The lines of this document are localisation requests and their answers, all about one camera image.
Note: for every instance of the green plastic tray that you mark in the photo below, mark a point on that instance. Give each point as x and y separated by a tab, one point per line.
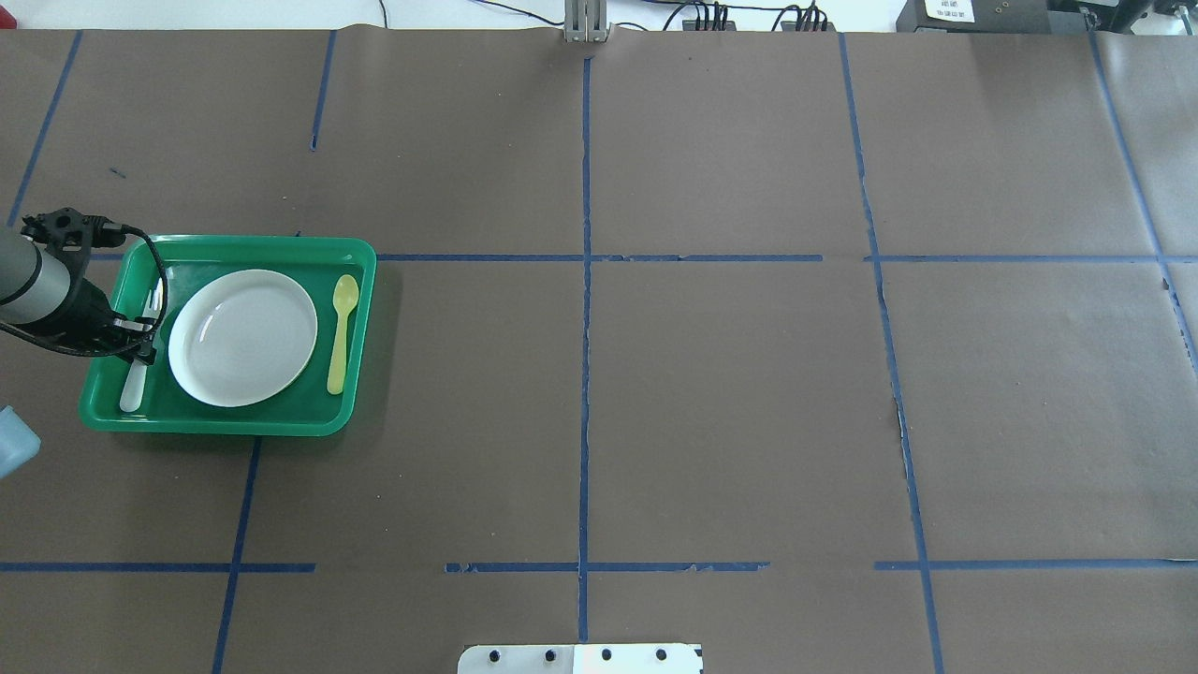
303	410

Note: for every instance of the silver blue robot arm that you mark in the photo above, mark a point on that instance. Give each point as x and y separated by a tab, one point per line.
49	303

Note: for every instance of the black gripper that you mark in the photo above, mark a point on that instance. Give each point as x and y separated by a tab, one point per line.
87	304

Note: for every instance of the yellow plastic spoon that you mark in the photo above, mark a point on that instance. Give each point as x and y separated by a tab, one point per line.
345	300

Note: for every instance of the black desktop box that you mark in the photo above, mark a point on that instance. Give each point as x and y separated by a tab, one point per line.
976	17

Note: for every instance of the aluminium frame post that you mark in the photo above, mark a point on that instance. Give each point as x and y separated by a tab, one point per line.
586	21

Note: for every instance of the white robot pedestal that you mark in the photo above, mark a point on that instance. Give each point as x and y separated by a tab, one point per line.
583	658

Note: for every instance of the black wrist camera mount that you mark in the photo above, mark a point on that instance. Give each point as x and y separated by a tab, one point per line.
64	227

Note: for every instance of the white round plate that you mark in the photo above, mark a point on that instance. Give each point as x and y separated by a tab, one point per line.
242	338

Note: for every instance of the clear plastic fork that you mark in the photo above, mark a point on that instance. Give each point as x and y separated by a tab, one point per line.
134	384

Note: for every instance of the brown paper table cover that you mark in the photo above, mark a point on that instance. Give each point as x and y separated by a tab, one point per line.
832	353

